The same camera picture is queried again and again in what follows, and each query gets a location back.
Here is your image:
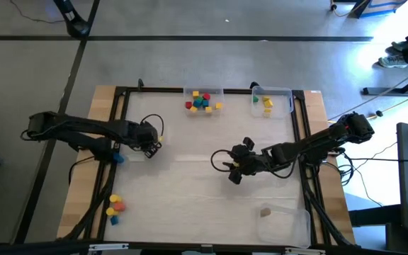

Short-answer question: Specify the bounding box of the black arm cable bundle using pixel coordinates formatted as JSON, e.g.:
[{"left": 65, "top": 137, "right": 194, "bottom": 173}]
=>
[{"left": 326, "top": 148, "right": 357, "bottom": 187}]

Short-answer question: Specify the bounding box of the person's foot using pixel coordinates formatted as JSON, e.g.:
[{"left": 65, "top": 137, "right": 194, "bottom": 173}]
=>
[{"left": 378, "top": 55, "right": 408, "bottom": 69}]

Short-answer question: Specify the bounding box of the black stand base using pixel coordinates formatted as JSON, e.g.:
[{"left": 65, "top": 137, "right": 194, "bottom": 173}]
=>
[{"left": 52, "top": 0, "right": 92, "bottom": 38}]

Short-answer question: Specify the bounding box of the grey floor cable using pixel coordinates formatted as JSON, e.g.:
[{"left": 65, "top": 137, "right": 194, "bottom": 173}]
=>
[{"left": 327, "top": 59, "right": 408, "bottom": 122}]

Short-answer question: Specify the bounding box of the black floor tape strip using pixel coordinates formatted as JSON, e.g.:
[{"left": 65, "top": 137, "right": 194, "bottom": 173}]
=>
[
  {"left": 0, "top": 35, "right": 374, "bottom": 42},
  {"left": 12, "top": 0, "right": 101, "bottom": 245}
]

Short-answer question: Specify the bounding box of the black metal floor frame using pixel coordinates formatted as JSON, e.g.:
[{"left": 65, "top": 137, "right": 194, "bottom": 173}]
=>
[{"left": 362, "top": 59, "right": 408, "bottom": 96}]

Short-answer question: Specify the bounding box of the yellow floor cable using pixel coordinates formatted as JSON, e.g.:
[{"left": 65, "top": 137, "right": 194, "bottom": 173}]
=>
[
  {"left": 330, "top": 0, "right": 368, "bottom": 18},
  {"left": 327, "top": 86, "right": 408, "bottom": 125}
]

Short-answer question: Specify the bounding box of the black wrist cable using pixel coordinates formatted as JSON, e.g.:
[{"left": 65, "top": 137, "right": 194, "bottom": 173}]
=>
[
  {"left": 139, "top": 113, "right": 166, "bottom": 143},
  {"left": 210, "top": 148, "right": 234, "bottom": 174}
]

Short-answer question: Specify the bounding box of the large clear plastic bin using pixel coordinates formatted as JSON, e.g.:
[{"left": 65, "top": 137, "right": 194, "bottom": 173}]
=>
[{"left": 258, "top": 204, "right": 312, "bottom": 249}]

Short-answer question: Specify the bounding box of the blue and white box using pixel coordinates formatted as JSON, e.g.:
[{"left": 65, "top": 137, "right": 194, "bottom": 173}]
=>
[{"left": 352, "top": 0, "right": 408, "bottom": 19}]

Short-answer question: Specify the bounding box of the black crossbar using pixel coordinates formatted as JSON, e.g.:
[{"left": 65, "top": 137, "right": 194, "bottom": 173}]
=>
[{"left": 0, "top": 240, "right": 408, "bottom": 255}]

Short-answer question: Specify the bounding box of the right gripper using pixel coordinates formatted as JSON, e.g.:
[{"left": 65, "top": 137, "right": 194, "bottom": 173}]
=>
[{"left": 229, "top": 137, "right": 272, "bottom": 186}]

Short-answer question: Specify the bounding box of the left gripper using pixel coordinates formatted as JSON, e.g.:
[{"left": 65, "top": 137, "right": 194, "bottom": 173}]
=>
[{"left": 130, "top": 120, "right": 163, "bottom": 159}]

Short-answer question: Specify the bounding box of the thin black floor cable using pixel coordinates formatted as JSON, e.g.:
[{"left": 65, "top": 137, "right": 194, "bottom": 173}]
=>
[{"left": 9, "top": 0, "right": 66, "bottom": 25}]

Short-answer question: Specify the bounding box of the black aluminium table frame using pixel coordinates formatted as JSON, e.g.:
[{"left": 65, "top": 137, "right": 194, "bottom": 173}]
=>
[{"left": 62, "top": 85, "right": 363, "bottom": 249}]

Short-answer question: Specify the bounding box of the glossy white table sheet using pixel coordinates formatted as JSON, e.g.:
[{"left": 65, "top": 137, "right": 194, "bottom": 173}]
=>
[{"left": 103, "top": 91, "right": 310, "bottom": 245}]

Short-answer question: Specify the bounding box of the thin white cable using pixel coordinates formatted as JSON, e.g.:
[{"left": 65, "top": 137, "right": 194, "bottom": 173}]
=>
[{"left": 352, "top": 166, "right": 385, "bottom": 208}]

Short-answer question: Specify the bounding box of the black furniture base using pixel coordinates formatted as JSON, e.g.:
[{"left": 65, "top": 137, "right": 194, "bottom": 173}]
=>
[{"left": 345, "top": 193, "right": 403, "bottom": 255}]

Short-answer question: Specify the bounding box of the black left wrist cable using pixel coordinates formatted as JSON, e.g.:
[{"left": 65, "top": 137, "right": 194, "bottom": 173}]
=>
[{"left": 139, "top": 113, "right": 166, "bottom": 143}]

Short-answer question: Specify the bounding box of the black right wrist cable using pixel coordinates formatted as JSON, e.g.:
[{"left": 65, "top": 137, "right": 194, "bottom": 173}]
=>
[{"left": 210, "top": 148, "right": 234, "bottom": 174}]

